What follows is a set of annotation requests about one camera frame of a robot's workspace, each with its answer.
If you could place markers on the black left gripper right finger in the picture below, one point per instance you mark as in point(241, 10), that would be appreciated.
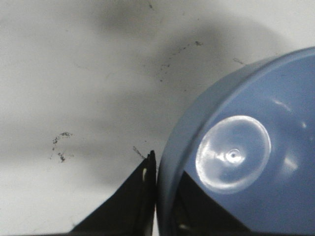
point(197, 214)

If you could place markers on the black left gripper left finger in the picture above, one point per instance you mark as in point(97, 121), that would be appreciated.
point(130, 210)

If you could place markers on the light blue bowl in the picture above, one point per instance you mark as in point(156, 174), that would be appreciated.
point(248, 141)

